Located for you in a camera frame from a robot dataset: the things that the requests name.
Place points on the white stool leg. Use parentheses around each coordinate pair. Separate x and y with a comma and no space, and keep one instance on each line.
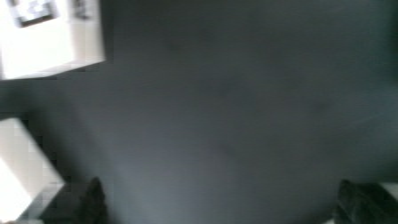
(50,37)

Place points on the white left wall barrier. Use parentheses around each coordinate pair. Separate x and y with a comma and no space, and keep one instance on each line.
(31,181)

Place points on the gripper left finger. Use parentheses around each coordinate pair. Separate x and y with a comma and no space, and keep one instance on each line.
(68,205)

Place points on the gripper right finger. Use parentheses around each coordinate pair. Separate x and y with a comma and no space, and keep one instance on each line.
(367,203)

